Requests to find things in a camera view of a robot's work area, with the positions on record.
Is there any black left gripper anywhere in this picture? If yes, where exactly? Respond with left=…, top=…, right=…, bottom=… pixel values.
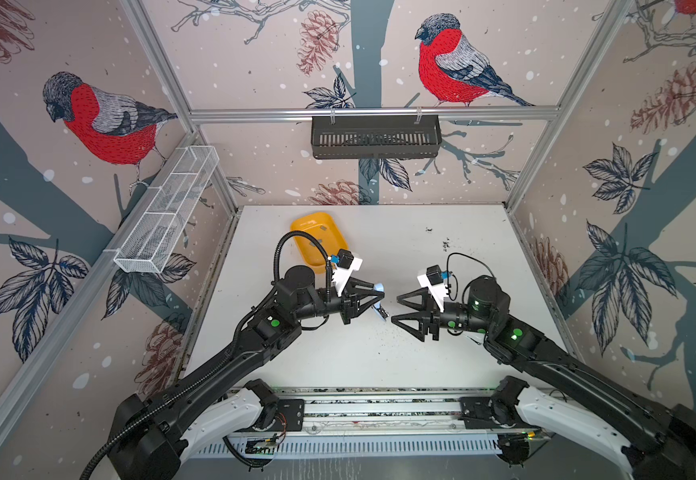
left=293, top=277, right=383, bottom=325

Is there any light blue stapler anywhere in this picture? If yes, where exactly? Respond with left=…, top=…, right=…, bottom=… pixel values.
left=372, top=283, right=389, bottom=321

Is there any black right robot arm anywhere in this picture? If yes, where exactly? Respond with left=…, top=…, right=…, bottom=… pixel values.
left=392, top=273, right=696, bottom=479

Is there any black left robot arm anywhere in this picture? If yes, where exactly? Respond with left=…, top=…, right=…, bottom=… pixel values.
left=81, top=230, right=385, bottom=479

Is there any yellow plastic tray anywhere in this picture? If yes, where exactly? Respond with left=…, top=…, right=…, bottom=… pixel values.
left=290, top=212, right=349, bottom=274

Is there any aluminium top crossbar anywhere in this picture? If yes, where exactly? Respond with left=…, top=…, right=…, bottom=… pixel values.
left=189, top=106, right=561, bottom=125

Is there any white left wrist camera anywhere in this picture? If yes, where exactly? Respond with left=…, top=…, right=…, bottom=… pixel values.
left=330, top=249, right=363, bottom=297

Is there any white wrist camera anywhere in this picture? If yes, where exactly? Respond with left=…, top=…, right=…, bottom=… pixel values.
left=417, top=265, right=449, bottom=312
left=330, top=249, right=363, bottom=297

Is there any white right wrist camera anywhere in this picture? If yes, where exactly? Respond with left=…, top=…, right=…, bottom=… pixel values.
left=417, top=265, right=449, bottom=312

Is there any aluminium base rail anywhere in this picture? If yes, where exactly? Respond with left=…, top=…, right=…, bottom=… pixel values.
left=180, top=387, right=553, bottom=462

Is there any black hanging wire basket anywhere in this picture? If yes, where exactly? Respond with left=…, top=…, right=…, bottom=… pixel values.
left=311, top=115, right=442, bottom=160

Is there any white wire mesh basket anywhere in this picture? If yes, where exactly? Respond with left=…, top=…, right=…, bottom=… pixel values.
left=114, top=145, right=219, bottom=274

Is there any aluminium frame corner post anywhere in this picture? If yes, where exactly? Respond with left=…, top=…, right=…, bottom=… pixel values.
left=118, top=0, right=241, bottom=211

